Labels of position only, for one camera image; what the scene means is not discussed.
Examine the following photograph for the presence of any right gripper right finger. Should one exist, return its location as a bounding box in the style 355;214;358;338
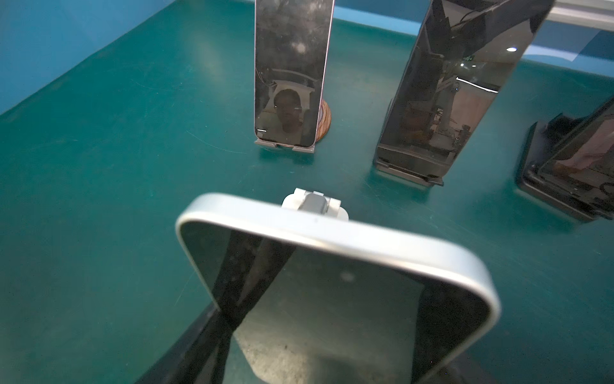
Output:
431;353;499;384

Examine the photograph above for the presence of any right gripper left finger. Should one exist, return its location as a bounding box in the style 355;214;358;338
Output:
137;304;232;384

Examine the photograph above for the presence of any silver phone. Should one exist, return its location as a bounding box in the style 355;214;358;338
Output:
175;193;501;383

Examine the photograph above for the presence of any white front left stand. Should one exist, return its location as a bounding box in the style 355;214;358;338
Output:
281;188;350;222

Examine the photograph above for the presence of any black right back stand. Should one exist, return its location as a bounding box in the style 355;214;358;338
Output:
516;112;613;222

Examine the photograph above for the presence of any black stand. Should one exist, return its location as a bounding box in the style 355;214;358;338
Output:
374;100;450;187
516;112;613;222

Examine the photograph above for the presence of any black middle back stand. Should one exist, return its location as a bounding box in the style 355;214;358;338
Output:
374;100;450;187

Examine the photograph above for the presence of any black right back phone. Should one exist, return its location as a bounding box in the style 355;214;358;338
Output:
536;99;613;219

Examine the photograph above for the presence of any black phone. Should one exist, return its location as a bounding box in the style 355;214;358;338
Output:
536;99;613;219
392;0;554;170

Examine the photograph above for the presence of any round wooden phone stand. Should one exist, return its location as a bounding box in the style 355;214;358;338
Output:
254;100;332;154

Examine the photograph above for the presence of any black middle back phone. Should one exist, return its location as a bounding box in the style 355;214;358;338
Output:
392;0;554;170

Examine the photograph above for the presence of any purple-edged phone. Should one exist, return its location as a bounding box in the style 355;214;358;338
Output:
254;0;335;153

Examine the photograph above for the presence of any aluminium frame back rail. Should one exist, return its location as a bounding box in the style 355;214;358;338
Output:
547;0;614;32

